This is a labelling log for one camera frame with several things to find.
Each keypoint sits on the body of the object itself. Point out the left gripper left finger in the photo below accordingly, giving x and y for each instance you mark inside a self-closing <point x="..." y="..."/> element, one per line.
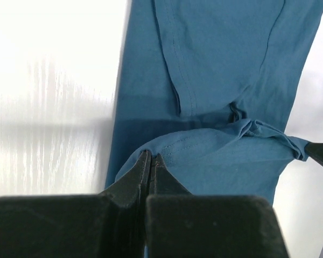
<point x="106" y="224"/>

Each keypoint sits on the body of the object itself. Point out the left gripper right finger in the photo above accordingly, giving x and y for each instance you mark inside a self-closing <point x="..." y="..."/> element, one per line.
<point x="180" y="224"/>

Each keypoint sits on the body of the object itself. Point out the teal blue t shirt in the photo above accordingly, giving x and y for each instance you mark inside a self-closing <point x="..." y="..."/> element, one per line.
<point x="209" y="86"/>

